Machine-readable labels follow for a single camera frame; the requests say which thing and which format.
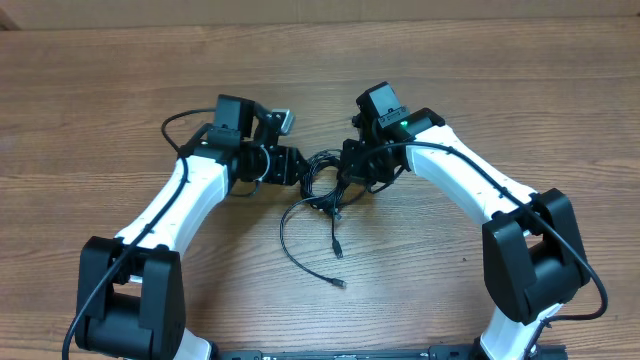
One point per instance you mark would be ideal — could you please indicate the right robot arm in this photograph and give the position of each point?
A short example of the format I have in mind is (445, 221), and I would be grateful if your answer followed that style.
(533, 255)

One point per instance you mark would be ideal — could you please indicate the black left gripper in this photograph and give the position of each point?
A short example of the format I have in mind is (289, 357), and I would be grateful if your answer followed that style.
(287, 165)

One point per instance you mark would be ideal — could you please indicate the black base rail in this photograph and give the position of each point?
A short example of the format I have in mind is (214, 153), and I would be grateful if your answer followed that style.
(345, 354)

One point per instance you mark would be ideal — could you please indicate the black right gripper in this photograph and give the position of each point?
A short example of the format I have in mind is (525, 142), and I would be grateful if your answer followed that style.
(353, 171)

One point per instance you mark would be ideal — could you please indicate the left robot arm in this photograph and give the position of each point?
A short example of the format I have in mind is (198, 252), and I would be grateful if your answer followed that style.
(130, 296)

